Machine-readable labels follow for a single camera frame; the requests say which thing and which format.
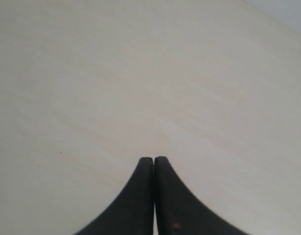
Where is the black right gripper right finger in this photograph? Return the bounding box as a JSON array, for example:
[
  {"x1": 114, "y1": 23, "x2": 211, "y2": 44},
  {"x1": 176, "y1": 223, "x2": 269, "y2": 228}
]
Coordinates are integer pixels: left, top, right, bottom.
[{"x1": 154, "y1": 156, "x2": 245, "y2": 235}]

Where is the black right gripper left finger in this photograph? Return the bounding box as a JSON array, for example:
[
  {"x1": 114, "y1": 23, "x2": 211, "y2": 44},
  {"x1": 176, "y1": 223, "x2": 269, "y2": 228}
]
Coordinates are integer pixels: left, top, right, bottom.
[{"x1": 77, "y1": 157, "x2": 154, "y2": 235}]

